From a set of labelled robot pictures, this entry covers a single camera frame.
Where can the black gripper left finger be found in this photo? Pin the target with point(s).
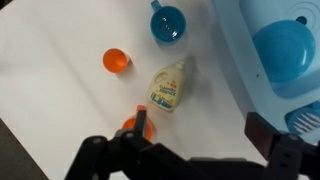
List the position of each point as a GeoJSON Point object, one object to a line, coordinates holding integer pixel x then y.
{"type": "Point", "coordinates": [140, 124]}

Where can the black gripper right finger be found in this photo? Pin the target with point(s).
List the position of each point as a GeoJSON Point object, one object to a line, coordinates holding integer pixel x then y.
{"type": "Point", "coordinates": [260, 133]}

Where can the orange mug with handle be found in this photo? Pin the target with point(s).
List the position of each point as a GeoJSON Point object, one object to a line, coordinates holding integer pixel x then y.
{"type": "Point", "coordinates": [129, 123]}

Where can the light blue toy sink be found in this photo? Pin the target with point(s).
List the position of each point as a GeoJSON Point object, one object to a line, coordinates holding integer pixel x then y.
{"type": "Point", "coordinates": [292, 106]}

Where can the blue bowl in sink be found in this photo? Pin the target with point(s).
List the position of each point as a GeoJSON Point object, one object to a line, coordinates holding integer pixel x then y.
{"type": "Point", "coordinates": [286, 49]}

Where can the cream toy detergent bottle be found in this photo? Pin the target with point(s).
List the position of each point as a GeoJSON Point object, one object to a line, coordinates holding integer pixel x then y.
{"type": "Point", "coordinates": [166, 86]}

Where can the orange handleless cup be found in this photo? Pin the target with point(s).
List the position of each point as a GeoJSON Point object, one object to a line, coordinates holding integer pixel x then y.
{"type": "Point", "coordinates": [115, 60]}

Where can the blue mug with handle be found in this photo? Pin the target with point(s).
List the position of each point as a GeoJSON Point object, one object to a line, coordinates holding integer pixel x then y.
{"type": "Point", "coordinates": [167, 24]}

